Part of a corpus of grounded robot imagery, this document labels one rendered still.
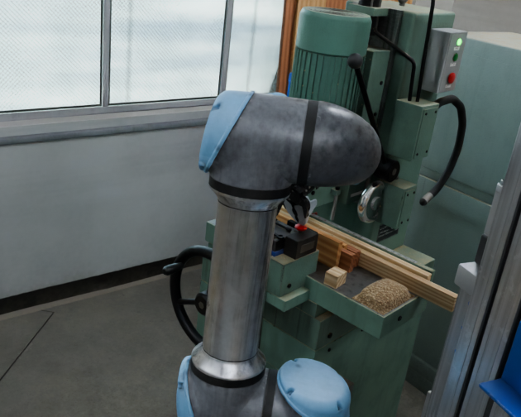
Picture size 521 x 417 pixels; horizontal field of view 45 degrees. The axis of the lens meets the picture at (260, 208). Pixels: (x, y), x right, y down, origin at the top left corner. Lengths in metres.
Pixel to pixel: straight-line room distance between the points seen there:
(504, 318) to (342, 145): 0.29
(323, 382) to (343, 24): 0.85
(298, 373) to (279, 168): 0.34
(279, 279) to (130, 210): 1.62
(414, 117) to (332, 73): 0.28
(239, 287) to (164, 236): 2.30
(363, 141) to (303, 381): 0.38
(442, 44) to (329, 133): 0.98
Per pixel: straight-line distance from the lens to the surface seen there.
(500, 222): 0.82
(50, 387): 2.62
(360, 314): 1.51
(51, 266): 2.98
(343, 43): 1.54
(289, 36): 3.10
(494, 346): 0.86
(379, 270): 1.63
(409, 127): 1.71
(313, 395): 0.98
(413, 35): 1.72
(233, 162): 0.83
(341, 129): 0.83
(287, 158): 0.82
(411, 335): 2.14
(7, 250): 2.87
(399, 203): 1.74
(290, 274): 1.52
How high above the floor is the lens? 1.66
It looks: 23 degrees down
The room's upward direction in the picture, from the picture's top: 7 degrees clockwise
